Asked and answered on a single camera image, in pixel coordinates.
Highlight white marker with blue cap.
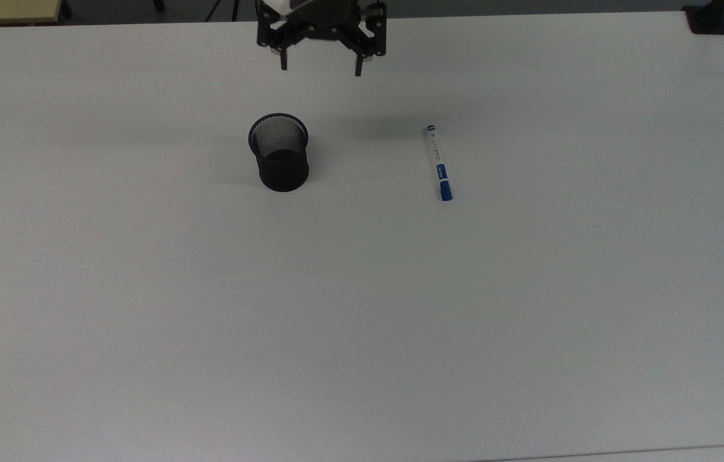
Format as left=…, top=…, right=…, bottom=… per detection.
left=426, top=124, right=454, bottom=202

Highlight black tripod legs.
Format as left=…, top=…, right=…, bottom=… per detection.
left=205, top=0, right=242, bottom=22

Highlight black table clamp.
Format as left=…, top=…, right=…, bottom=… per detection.
left=683, top=0, right=724, bottom=35

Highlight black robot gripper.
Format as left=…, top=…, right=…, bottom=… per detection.
left=256, top=0, right=388, bottom=77

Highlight yellow wooden table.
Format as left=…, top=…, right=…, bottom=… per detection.
left=0, top=0, right=62, bottom=27

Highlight black mesh pen holder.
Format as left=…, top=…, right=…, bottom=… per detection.
left=248, top=114, right=309, bottom=193

